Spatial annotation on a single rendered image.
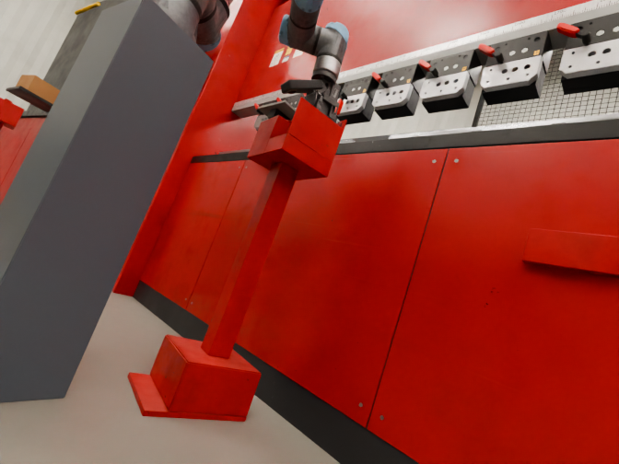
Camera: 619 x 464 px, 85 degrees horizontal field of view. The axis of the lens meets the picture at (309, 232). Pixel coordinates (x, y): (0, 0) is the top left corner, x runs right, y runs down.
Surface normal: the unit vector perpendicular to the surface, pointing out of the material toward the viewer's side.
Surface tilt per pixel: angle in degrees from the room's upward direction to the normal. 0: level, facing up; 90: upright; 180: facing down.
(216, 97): 90
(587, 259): 90
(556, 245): 90
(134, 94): 90
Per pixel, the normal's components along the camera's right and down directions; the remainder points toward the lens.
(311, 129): 0.58, 0.07
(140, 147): 0.81, 0.18
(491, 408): -0.65, -0.35
